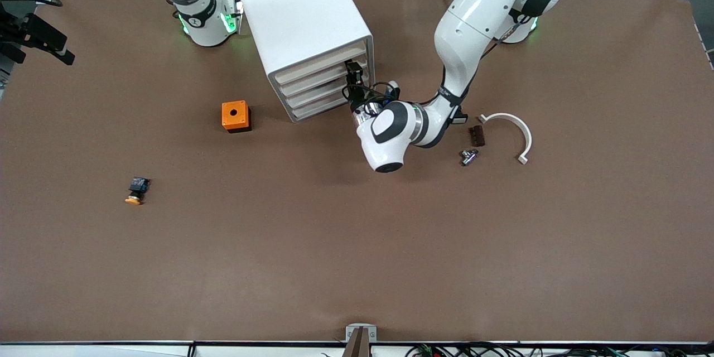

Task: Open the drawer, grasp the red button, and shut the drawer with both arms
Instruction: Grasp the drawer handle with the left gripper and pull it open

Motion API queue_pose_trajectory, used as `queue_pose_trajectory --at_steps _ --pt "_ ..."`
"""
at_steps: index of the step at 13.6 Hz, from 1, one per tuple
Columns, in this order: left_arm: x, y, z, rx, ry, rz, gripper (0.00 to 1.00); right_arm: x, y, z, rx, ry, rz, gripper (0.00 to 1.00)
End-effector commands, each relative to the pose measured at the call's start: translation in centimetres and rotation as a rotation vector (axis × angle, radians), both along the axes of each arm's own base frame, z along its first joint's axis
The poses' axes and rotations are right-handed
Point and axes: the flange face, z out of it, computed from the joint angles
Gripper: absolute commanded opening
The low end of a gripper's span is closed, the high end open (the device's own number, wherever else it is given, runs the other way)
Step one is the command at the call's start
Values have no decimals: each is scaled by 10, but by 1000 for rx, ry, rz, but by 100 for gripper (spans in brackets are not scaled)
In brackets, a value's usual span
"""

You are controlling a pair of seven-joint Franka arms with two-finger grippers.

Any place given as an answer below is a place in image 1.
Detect orange box with hole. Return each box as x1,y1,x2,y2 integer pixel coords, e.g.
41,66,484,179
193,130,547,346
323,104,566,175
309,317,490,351
221,100,252,133

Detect yellow mushroom push button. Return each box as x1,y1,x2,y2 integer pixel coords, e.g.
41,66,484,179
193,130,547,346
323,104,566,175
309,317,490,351
124,177,150,206

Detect metal bracket with brown post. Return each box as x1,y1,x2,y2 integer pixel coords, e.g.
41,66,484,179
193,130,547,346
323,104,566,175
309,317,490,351
342,324,378,357

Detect white curved plastic arc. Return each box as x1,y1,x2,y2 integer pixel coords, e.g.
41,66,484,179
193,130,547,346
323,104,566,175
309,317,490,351
478,113,533,165

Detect white table edge strip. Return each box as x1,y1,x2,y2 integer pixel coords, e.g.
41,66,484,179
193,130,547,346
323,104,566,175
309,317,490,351
0,340,714,357

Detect bundle of cables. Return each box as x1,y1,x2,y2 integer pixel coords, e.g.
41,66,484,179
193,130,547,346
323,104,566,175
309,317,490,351
404,342,714,357

